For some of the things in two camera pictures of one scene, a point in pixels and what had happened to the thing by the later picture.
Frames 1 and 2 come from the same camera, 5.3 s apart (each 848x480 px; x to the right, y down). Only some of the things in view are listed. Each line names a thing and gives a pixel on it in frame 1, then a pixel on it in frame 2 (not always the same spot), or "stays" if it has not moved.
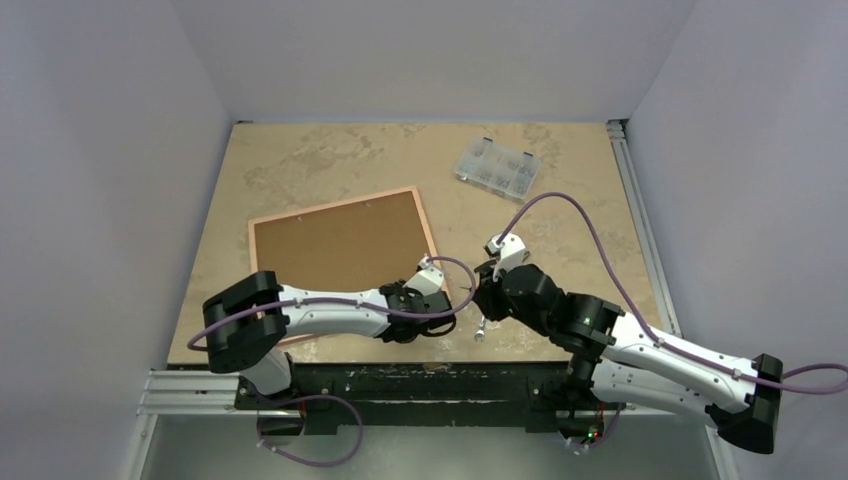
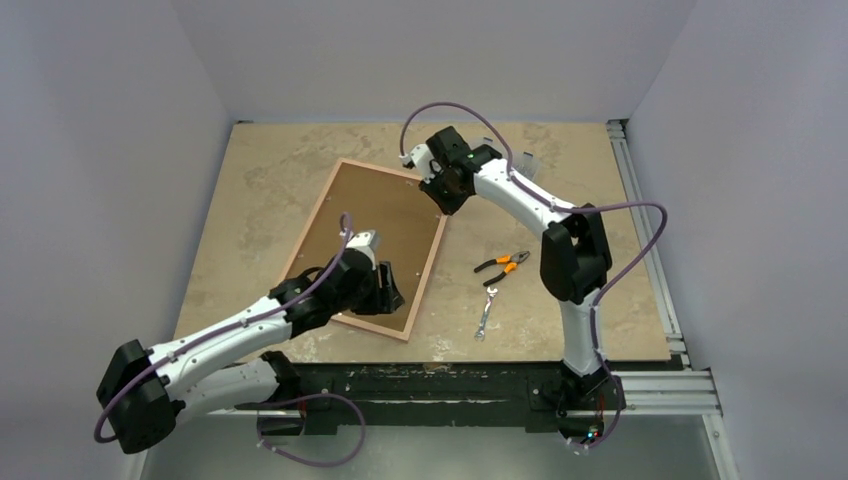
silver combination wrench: x=481 y=332 stays
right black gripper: x=487 y=299 to x=440 y=196
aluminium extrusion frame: x=656 y=265 stays
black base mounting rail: x=528 y=393 stays
